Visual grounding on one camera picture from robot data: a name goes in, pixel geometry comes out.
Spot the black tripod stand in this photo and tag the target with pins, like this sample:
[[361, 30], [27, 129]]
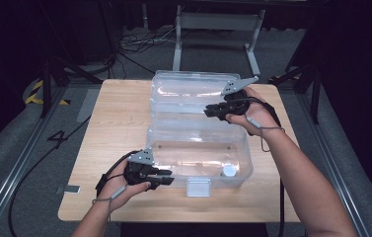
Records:
[[47, 75]]

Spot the black metal stand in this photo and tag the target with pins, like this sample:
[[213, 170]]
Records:
[[312, 79]]

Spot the grey tape piece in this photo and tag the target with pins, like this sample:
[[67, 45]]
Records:
[[68, 189]]

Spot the person's left hand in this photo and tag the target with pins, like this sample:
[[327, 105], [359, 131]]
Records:
[[114, 191]]

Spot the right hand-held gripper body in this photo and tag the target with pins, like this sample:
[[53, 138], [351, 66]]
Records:
[[236, 105]]

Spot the grey metal stand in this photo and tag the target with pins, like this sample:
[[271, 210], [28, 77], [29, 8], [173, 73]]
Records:
[[218, 21]]

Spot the person's right hand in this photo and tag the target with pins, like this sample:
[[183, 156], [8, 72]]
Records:
[[257, 115]]

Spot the white round cap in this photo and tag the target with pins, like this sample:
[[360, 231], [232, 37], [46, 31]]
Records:
[[229, 170]]

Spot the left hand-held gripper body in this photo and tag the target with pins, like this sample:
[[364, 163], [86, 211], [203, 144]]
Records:
[[139, 173]]

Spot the metal floor rail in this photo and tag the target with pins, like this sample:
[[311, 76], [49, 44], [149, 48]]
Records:
[[331, 164], [19, 164]]

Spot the yellow black floor tape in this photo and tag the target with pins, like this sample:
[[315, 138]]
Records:
[[34, 95]]

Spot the clear plastic storage box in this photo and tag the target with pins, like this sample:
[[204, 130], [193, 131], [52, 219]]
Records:
[[200, 138]]

